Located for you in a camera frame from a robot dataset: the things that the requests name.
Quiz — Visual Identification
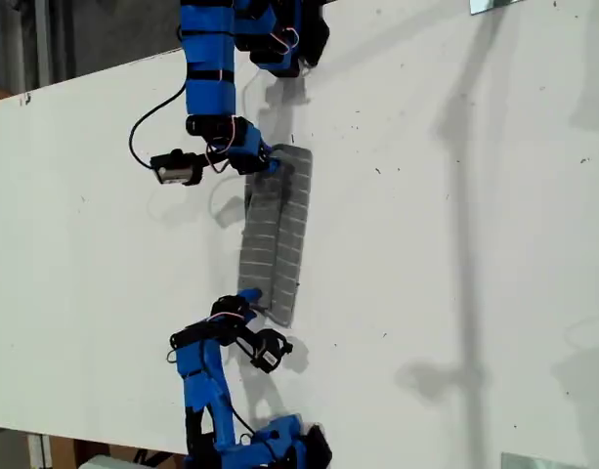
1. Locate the grey striped square towel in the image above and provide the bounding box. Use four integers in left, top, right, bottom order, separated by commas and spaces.
235, 143, 315, 330

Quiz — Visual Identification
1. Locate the white plastic container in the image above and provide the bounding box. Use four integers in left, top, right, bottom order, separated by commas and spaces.
76, 453, 137, 469

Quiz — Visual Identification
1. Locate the white table leg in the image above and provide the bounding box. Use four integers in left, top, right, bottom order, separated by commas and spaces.
26, 432, 54, 469

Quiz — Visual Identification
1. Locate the black camera stalk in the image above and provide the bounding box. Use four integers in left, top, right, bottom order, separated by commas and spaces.
195, 149, 233, 171
234, 330, 262, 359

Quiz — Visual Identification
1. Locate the black camera box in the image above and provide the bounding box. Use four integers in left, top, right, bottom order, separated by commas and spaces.
149, 148, 205, 189
249, 327, 295, 375

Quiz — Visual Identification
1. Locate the thin white cable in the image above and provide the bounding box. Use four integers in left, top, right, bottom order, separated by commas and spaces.
237, 70, 261, 101

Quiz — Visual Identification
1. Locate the black camera cable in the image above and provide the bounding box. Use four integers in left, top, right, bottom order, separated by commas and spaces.
227, 402, 257, 442
128, 80, 190, 170

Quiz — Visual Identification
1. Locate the shiny metal bracket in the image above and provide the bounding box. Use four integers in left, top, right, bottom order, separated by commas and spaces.
468, 0, 521, 17

